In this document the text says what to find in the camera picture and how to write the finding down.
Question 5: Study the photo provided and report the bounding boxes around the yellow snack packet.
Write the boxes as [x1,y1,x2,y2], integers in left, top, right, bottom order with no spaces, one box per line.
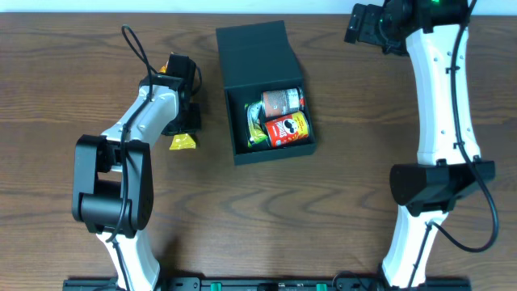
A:
[169,133,197,150]

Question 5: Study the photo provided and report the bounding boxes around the green snack packet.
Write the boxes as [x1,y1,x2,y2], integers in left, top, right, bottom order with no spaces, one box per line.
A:
[245,101,267,148]

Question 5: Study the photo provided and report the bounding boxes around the silver Pringles can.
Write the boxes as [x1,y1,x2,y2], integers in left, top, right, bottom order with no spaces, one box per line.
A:
[261,87,305,118]

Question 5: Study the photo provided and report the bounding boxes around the red Pringles can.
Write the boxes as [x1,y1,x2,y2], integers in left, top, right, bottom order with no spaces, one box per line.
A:
[265,111,309,148]

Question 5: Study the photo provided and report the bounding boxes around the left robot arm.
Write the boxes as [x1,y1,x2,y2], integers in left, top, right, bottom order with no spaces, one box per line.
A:
[63,54,201,290]

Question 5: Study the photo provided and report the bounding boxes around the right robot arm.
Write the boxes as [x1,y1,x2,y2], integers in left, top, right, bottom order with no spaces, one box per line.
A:
[344,0,495,290]

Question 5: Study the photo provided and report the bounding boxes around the orange-yellow snack packet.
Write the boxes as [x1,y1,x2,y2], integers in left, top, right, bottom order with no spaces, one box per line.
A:
[158,52,174,74]

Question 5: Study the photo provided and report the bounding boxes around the black open gift box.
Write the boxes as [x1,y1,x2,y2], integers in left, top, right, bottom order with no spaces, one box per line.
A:
[216,21,317,165]

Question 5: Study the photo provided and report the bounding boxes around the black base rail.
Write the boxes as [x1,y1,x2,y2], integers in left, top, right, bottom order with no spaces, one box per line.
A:
[62,276,472,291]

